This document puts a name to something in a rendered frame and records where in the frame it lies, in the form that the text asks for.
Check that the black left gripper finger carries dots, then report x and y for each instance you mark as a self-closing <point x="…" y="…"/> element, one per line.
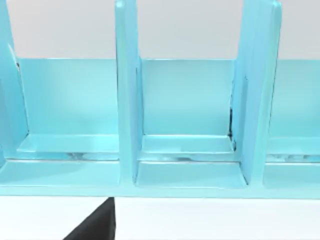
<point x="100" y="222"/>

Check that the light blue rack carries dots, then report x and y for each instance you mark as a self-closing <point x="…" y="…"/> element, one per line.
<point x="185" y="100"/>

